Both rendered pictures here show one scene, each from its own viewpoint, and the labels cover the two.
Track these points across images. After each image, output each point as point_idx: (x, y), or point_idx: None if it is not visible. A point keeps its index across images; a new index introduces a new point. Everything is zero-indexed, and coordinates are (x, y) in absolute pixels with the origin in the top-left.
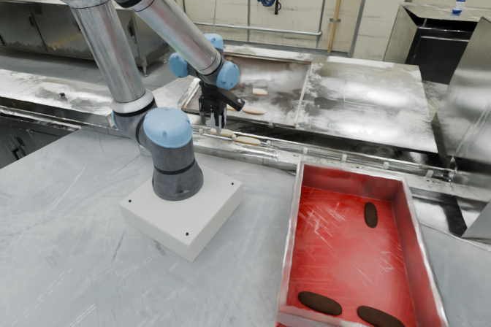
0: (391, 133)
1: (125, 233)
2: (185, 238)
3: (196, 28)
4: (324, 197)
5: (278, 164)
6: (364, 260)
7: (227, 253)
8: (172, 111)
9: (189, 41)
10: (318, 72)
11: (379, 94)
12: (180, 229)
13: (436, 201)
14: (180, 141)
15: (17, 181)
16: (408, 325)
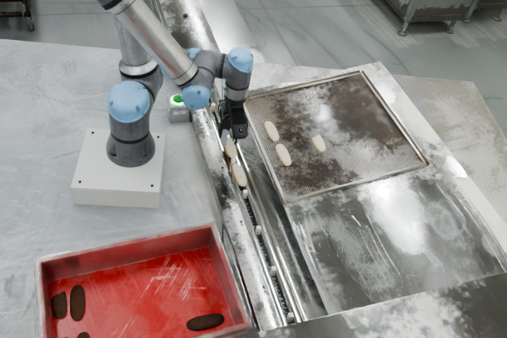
0: (351, 305)
1: (78, 152)
2: (75, 182)
3: (164, 44)
4: (204, 272)
5: (221, 214)
6: (139, 327)
7: (93, 222)
8: (140, 92)
9: (151, 51)
10: (415, 181)
11: (428, 267)
12: (82, 176)
13: None
14: (119, 117)
15: (90, 64)
16: None
